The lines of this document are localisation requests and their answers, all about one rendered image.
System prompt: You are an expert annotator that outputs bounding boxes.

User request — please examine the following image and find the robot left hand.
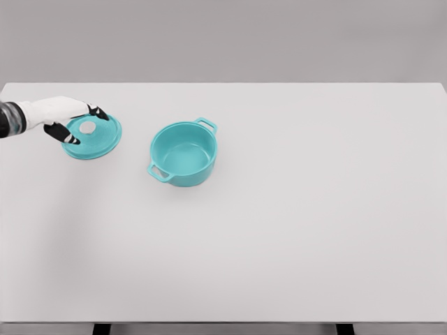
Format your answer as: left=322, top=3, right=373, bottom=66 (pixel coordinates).
left=33, top=96, right=110, bottom=145

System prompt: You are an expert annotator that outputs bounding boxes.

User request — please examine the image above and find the teal pot with handles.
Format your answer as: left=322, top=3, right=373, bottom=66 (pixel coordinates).
left=146, top=117, right=219, bottom=188

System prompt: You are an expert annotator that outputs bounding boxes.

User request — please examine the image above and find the teal pot lid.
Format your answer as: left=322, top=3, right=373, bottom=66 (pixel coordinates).
left=61, top=112, right=124, bottom=161

